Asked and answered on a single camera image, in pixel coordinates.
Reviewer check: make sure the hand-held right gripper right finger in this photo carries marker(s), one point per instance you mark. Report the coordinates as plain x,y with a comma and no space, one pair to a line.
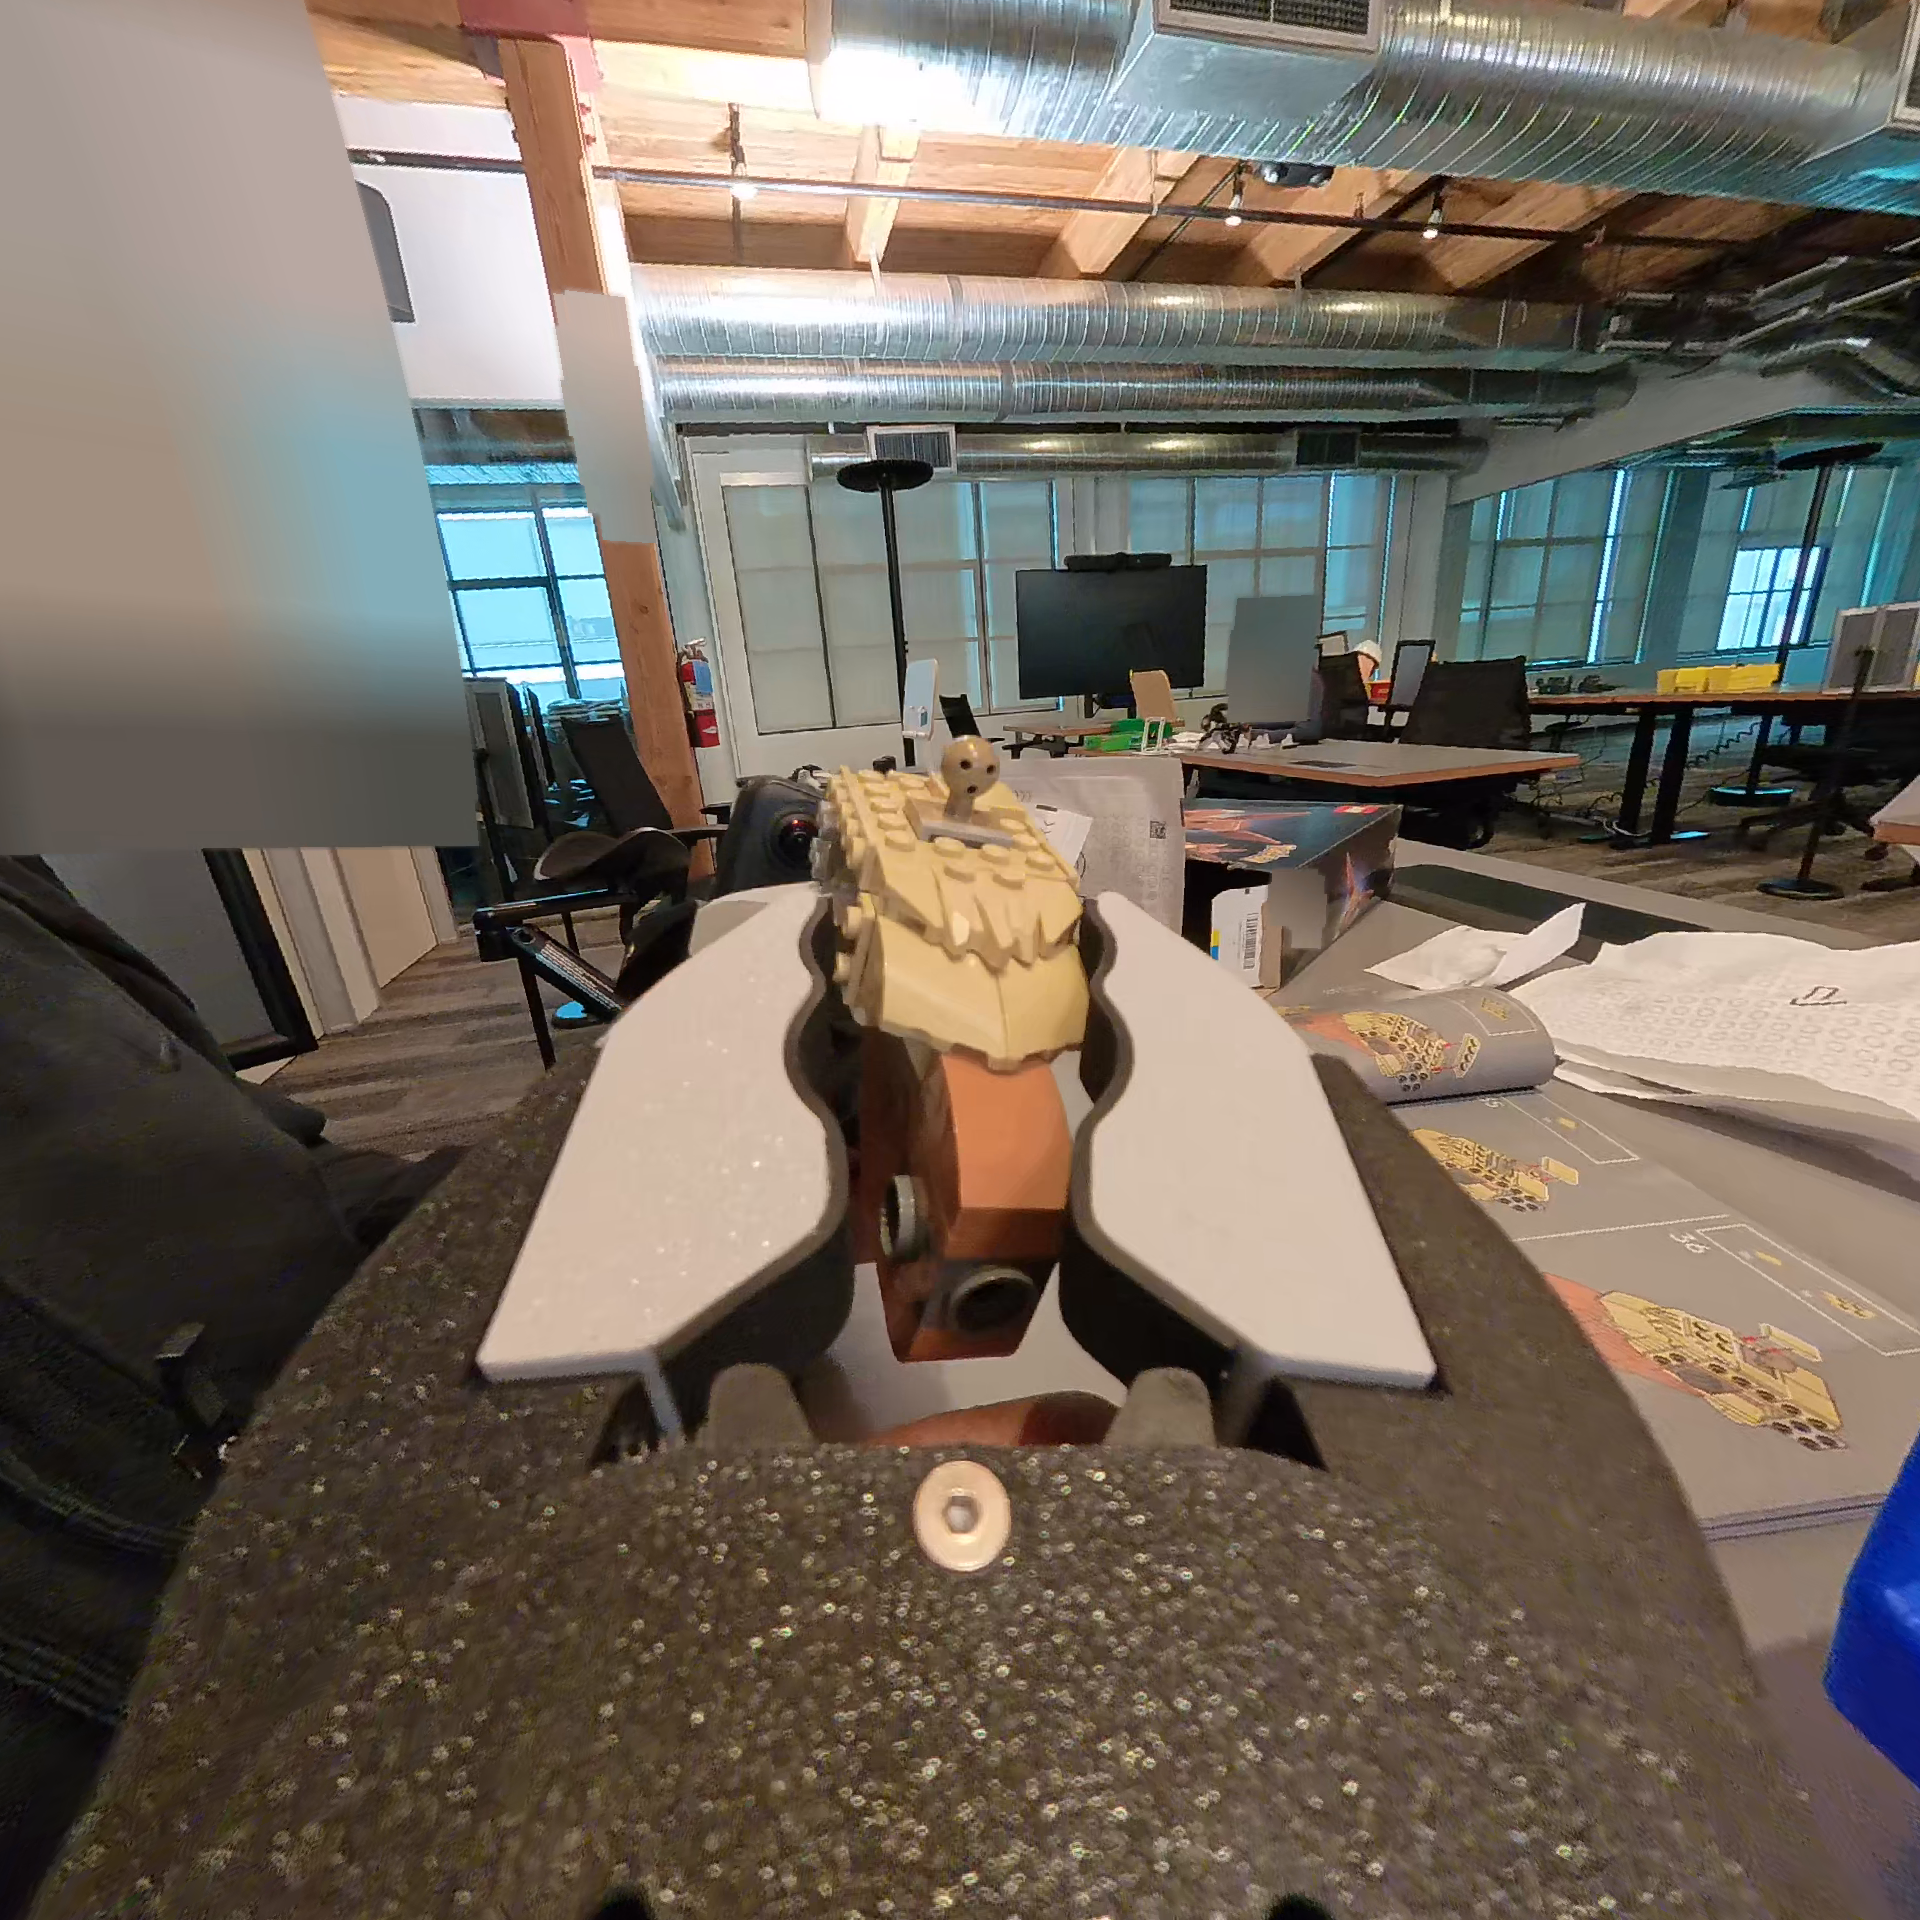
1244,1200

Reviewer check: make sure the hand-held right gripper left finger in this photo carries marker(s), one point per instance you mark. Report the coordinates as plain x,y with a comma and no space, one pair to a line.
678,1200

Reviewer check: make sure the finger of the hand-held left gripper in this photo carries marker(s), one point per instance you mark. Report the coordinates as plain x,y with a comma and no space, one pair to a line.
752,915

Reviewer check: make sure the tan brick model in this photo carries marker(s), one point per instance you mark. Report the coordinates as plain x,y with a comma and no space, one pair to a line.
961,961

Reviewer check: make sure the blue plastic bin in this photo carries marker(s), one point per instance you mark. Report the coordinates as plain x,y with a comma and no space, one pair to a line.
1884,1636

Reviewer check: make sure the grey desk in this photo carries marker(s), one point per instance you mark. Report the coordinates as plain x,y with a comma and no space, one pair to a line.
1800,1621

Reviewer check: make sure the red fire extinguisher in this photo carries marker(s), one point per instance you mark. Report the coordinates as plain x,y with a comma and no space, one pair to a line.
698,696

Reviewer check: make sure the black floor lamp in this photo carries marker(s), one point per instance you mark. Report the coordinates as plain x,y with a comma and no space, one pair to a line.
893,603

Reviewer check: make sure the flattened white paper bags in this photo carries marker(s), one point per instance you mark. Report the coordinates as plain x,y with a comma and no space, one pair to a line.
1469,956

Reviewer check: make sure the dark printed kit box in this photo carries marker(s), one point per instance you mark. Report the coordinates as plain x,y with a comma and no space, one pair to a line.
1308,858

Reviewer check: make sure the black monitor screen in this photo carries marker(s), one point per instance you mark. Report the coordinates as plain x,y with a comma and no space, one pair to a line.
1111,632

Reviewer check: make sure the grey instruction booklet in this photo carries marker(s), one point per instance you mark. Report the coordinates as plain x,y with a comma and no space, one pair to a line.
1679,1292

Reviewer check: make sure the wooden pillar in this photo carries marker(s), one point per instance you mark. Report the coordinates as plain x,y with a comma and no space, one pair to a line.
603,389

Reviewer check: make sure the white dotted paper sheet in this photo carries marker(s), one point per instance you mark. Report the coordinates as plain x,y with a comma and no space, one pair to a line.
1741,1038

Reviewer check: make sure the person's black jacket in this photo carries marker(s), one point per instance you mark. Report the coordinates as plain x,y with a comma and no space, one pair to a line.
151,1292

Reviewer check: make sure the wooden rim table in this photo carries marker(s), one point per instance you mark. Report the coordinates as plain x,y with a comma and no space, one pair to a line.
1741,706

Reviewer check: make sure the silver ceiling duct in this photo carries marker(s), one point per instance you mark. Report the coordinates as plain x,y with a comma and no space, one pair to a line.
1199,315

